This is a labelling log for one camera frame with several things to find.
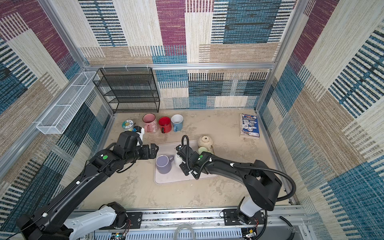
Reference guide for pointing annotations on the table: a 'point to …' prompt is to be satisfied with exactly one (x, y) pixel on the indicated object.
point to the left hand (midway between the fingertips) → (151, 146)
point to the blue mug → (177, 120)
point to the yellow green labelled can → (127, 125)
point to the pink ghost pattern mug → (151, 125)
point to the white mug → (177, 161)
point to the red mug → (165, 124)
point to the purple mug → (163, 163)
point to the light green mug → (201, 149)
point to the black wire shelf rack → (129, 90)
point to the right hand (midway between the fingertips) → (187, 166)
